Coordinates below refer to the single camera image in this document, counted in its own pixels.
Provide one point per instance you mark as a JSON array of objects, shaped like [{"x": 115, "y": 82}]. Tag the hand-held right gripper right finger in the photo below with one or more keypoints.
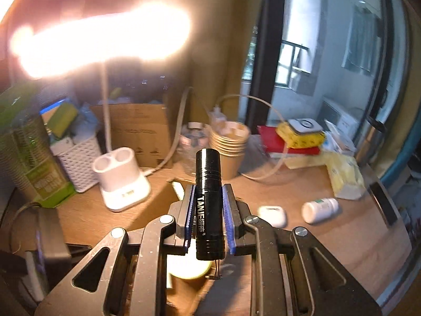
[{"x": 228, "y": 219}]

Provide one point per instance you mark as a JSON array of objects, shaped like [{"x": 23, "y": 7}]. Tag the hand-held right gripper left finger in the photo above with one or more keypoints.
[{"x": 188, "y": 217}]

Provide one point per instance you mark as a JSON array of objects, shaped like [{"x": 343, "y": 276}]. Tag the black flashlight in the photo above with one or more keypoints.
[{"x": 208, "y": 177}]

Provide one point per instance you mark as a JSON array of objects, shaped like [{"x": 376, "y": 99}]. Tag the white earbuds case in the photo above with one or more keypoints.
[{"x": 271, "y": 215}]

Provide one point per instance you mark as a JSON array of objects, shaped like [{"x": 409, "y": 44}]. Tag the pale yellow round object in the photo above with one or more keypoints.
[{"x": 187, "y": 270}]

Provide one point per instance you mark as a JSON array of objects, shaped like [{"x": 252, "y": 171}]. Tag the stack of paper cups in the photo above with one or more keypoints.
[{"x": 230, "y": 158}]

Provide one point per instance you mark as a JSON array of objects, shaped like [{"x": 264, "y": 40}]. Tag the white desk lamp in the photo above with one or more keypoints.
[{"x": 121, "y": 191}]

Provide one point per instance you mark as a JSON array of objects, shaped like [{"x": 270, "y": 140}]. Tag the patterned clear glass jar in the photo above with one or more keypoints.
[{"x": 190, "y": 144}]

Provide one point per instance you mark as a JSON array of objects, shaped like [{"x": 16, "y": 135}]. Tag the white woven plastic basket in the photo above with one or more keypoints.
[{"x": 82, "y": 168}]

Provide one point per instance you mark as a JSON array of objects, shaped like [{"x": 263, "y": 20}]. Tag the green plastic bottle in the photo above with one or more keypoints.
[{"x": 29, "y": 151}]

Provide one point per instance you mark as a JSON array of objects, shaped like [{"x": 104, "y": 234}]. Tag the red book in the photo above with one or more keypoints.
[{"x": 273, "y": 141}]

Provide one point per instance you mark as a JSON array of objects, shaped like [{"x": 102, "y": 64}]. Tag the white pill bottle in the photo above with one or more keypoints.
[{"x": 319, "y": 210}]

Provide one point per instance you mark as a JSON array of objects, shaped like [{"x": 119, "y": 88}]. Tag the printed brown lamp carton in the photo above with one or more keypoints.
[{"x": 141, "y": 131}]

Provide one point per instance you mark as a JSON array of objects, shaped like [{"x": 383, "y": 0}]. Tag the yellow wet wipes packet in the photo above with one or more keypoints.
[{"x": 296, "y": 140}]

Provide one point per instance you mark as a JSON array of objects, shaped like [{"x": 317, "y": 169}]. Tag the crumpled clear plastic bag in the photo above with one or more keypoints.
[{"x": 87, "y": 125}]

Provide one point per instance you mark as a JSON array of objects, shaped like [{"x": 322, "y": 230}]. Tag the yellow green sponge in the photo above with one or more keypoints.
[{"x": 61, "y": 115}]

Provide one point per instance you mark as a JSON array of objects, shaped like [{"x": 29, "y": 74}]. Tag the white paper packet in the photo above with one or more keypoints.
[{"x": 338, "y": 138}]

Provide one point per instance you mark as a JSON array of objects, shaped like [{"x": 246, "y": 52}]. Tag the white appliance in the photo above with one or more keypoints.
[{"x": 342, "y": 115}]

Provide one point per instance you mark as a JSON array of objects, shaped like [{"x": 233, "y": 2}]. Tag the black phone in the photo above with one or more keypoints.
[{"x": 383, "y": 204}]

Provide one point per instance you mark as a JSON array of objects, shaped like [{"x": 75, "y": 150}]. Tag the stainless steel thermos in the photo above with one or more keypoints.
[{"x": 370, "y": 144}]

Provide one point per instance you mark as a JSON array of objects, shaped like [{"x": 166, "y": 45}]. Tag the hanging grey cloth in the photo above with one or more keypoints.
[{"x": 360, "y": 39}]

